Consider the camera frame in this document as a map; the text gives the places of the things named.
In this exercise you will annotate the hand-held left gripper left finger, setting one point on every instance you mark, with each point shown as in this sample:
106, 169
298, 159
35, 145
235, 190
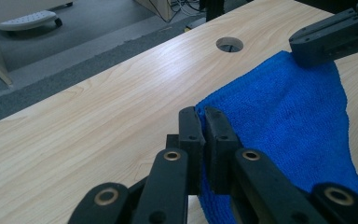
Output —
192, 137

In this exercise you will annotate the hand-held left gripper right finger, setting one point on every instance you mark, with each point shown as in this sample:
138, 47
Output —
220, 140

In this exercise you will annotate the blue microfibre cloth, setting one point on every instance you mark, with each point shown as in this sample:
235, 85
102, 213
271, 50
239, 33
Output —
292, 118

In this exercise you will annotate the black stand with striped base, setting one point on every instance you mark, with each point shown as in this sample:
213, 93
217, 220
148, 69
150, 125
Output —
213, 9

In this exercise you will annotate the office chair base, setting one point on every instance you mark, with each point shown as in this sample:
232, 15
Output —
28, 20

